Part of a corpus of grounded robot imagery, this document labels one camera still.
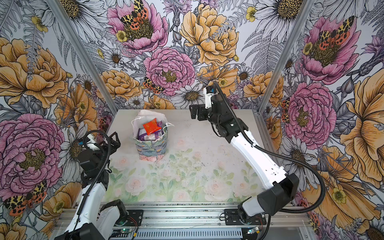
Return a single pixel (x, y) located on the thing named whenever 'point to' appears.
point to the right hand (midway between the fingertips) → (196, 110)
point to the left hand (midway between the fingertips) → (113, 140)
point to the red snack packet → (151, 127)
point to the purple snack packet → (143, 135)
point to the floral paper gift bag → (150, 150)
